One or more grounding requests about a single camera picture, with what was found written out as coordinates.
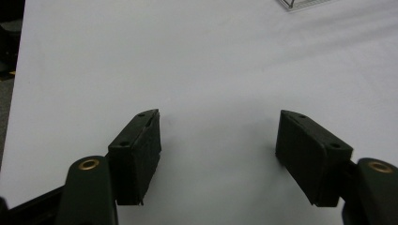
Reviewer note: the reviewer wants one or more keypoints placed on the clear plastic container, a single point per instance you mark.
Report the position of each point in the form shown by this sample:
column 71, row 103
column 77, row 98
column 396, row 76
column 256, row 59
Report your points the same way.
column 302, row 3

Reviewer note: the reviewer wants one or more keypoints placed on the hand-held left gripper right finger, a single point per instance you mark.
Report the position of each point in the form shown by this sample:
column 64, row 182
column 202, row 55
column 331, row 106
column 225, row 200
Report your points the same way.
column 308, row 156

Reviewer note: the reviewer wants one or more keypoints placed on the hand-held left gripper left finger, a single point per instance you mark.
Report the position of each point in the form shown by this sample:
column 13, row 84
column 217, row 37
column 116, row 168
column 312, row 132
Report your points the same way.
column 134, row 159

